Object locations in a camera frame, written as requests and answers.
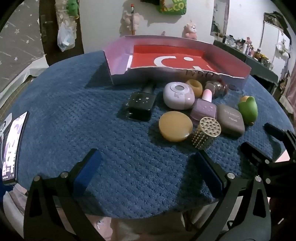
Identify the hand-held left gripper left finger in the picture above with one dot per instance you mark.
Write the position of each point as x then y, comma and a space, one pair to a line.
89, 171

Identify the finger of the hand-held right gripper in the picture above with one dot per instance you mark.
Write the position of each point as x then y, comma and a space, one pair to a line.
254, 153
277, 130

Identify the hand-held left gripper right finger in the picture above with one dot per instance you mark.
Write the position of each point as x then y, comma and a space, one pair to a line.
209, 172

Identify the green frog toy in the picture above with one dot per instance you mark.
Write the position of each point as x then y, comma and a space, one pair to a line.
248, 110

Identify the gold studded cylinder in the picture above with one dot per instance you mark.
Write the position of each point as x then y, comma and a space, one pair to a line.
203, 136

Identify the grey eyeshadow case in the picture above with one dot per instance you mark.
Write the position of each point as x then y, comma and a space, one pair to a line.
231, 120

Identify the amber round disc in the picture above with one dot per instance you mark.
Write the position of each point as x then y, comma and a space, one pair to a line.
175, 126

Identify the purple nail polish bottle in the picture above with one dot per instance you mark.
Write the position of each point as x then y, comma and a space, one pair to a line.
203, 109

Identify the silver glitter jar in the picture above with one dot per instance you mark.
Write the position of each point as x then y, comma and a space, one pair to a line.
217, 89

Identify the lilac round case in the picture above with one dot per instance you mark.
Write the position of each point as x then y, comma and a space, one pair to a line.
178, 97

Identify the black nail polish bottle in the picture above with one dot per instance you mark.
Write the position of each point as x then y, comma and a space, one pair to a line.
138, 106

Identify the pink and red cardboard box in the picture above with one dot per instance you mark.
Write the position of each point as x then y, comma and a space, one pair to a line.
175, 58

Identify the side table with green cloth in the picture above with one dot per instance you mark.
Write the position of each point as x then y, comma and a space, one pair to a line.
261, 69

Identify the smartphone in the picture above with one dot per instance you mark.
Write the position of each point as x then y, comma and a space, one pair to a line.
13, 148

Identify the row of small bottles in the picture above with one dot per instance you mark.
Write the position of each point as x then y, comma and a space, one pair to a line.
249, 49

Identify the white panel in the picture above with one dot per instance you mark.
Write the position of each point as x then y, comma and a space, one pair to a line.
272, 41

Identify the pink plush toy with horns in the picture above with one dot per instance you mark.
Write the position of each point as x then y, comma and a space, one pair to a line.
190, 31

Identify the clear plastic bag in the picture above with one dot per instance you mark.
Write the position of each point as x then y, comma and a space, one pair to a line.
66, 38

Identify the dark wooden door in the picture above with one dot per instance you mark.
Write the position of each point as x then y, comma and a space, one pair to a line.
46, 34

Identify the light pink plush toy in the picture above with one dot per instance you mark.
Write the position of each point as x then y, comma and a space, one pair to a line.
126, 19

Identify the mop stick with orange grip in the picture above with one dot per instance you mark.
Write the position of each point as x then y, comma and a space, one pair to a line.
133, 20

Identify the pale hanging organizer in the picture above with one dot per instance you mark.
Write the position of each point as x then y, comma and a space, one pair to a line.
60, 14

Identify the green fabric bag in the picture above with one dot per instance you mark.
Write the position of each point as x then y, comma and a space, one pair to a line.
171, 7

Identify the green plush toy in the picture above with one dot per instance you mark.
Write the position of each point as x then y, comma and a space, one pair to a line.
72, 7

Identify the wall poster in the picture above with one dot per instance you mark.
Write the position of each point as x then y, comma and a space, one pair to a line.
219, 16

